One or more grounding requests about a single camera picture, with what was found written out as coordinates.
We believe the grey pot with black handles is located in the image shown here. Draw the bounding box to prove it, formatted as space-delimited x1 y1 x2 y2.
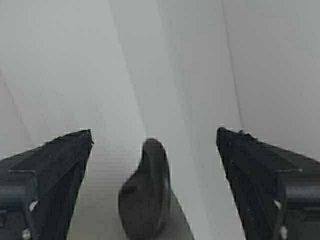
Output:
69 136 196 240

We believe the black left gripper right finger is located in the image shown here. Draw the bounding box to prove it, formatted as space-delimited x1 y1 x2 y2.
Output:
216 127 320 240

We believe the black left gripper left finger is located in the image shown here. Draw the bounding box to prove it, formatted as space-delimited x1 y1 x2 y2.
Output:
0 129 94 240

